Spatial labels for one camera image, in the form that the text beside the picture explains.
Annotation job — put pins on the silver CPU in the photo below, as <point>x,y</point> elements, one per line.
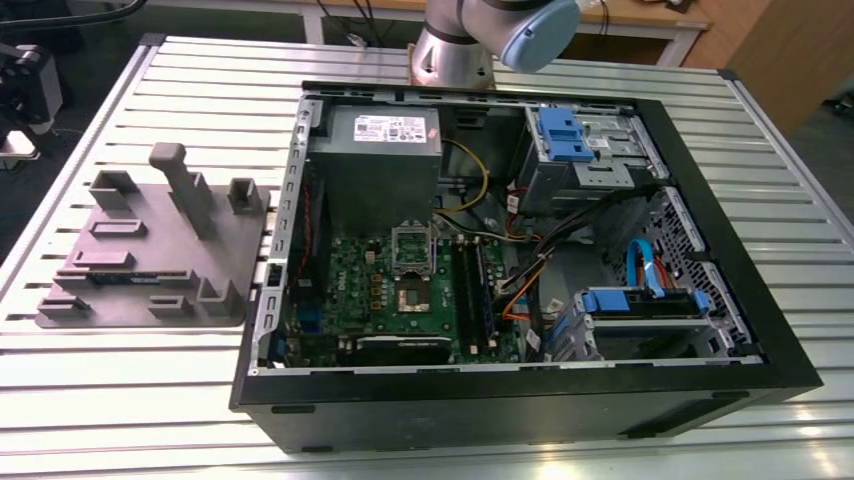
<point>16,146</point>

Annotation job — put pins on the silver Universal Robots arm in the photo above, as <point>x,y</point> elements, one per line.
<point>454,60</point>

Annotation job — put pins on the grey parts rack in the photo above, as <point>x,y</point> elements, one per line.
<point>161,235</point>

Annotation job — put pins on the RAM stick with gold contacts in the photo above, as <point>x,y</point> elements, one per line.
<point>123,277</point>

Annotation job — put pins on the grey power supply unit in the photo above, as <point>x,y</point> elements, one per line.
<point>374,175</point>

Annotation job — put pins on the green motherboard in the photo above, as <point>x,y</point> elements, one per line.
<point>361,280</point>

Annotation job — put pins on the black graphics card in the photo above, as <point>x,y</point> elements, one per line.
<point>401,350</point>

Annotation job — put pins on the black RAM slot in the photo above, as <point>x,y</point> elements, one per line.
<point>458,295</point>
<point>475,295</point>

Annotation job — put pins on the RAM slot with white clips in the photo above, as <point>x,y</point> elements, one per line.
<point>466,295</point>

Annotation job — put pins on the blue plastic drive latch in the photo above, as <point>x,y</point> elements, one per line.
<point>557,135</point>

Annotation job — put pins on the metal drive cage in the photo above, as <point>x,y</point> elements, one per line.
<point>601,175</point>

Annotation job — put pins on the black PC case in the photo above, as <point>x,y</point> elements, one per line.
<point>467,415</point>

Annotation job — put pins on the wooden desk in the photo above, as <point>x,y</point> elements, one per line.
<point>668,15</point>

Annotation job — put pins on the hard disk in blue carrier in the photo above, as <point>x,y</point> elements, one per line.
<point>608,302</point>

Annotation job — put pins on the metal disk bay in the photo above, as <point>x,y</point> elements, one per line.
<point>657,326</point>

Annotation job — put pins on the wooden cabinet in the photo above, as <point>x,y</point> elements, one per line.
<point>801,50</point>

